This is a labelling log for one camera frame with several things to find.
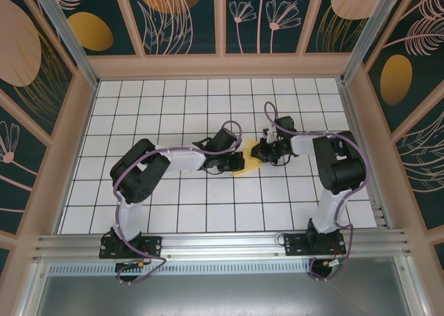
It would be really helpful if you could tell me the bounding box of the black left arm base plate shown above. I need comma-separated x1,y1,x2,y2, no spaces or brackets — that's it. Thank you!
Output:
99,235,164,260

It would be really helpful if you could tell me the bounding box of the grey metal sheet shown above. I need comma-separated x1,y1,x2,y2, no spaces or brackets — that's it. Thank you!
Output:
20,260,427,316

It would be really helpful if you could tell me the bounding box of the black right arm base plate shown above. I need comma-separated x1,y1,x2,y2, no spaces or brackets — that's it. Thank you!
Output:
283,233,348,257

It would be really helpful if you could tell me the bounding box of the aluminium side rail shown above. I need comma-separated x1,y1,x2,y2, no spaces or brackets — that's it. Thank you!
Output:
336,79,395,229

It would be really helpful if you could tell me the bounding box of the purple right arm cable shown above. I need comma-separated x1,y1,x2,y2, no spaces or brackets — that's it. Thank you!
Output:
264,101,369,282

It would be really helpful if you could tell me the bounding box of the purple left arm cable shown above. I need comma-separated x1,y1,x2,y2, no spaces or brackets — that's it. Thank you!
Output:
112,120,244,285

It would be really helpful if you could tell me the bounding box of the yellow square paper sheet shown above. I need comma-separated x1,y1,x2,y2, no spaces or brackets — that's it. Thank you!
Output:
230,138,264,179

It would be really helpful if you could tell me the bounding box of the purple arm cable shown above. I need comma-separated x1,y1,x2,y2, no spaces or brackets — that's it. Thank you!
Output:
112,120,244,285
264,101,369,282

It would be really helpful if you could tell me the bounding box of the aluminium frame post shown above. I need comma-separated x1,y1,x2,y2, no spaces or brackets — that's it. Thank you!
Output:
28,0,101,89
339,0,409,85

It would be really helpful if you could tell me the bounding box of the grey slotted cable duct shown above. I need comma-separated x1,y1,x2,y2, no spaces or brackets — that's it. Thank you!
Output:
48,258,313,276

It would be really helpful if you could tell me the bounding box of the aluminium mounting rail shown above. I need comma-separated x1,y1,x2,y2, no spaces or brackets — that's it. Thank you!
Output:
33,227,412,261

